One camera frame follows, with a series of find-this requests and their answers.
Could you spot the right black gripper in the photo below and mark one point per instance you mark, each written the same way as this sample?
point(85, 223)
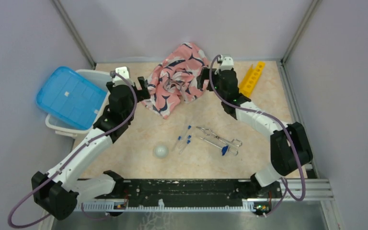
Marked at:
point(206, 74)

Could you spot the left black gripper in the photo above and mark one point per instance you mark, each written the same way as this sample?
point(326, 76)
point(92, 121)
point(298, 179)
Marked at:
point(142, 94)

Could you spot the white plastic storage bin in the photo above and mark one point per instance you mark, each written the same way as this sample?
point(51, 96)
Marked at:
point(98, 78)

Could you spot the white round ball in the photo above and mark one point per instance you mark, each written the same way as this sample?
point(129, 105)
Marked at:
point(161, 151)

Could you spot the blue plastic bin lid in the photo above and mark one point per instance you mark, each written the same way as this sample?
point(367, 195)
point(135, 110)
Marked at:
point(69, 97)

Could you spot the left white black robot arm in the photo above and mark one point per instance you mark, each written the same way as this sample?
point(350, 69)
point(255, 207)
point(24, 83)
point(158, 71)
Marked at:
point(59, 191)

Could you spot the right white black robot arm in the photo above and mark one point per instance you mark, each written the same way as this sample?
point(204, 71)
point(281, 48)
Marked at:
point(289, 145)

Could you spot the pink patterned cloth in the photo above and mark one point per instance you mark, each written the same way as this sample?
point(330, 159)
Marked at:
point(174, 79)

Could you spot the yellow test tube rack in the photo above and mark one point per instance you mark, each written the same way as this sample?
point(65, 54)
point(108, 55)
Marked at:
point(251, 78)

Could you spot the metal crucible tongs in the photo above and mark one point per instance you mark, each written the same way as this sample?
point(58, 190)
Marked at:
point(219, 142)

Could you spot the blue clamp piece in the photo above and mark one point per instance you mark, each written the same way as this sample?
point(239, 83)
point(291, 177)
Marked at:
point(224, 150)

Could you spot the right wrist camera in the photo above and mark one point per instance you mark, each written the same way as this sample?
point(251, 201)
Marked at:
point(225, 63)

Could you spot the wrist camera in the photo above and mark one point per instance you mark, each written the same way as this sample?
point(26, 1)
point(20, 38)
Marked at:
point(225, 63)
point(121, 76)

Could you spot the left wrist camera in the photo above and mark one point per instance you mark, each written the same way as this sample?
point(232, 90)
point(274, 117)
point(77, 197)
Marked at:
point(121, 76)

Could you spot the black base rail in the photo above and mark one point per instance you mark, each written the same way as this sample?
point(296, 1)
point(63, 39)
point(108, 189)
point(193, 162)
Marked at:
point(191, 193)

